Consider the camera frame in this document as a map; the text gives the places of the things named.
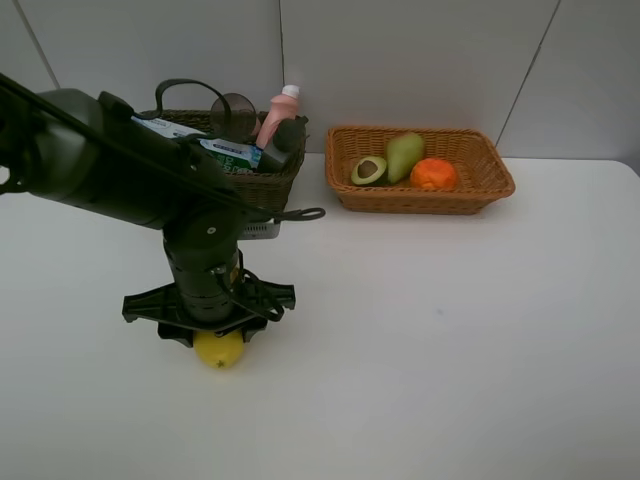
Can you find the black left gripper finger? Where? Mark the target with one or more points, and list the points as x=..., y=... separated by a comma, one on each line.
x=251, y=327
x=182, y=334

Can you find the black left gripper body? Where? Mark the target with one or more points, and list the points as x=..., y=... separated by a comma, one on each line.
x=217, y=297

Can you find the yellow lemon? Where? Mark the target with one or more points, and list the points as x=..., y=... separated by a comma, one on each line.
x=219, y=352

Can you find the blue green toothpaste box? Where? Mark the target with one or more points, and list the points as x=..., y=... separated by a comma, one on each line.
x=232, y=157

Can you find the black square pump bottle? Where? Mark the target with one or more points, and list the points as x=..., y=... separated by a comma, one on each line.
x=287, y=138

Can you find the translucent purple plastic cup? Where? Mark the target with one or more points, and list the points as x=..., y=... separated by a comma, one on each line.
x=234, y=118

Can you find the halved avocado with pit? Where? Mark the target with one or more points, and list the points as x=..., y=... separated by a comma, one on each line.
x=370, y=171

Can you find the pink bottle white cap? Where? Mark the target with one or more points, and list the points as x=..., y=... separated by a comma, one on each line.
x=283, y=106

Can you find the green red pear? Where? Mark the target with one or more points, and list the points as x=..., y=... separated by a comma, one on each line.
x=402, y=154

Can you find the orange tangerine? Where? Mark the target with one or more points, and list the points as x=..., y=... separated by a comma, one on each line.
x=433, y=174

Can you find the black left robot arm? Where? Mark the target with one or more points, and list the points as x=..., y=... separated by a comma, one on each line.
x=91, y=154

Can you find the dark brown wicker basket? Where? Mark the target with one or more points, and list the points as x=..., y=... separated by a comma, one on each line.
x=270, y=191

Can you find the orange wicker basket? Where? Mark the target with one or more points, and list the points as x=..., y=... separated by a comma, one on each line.
x=483, y=178

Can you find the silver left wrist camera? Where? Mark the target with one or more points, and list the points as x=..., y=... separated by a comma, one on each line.
x=260, y=230

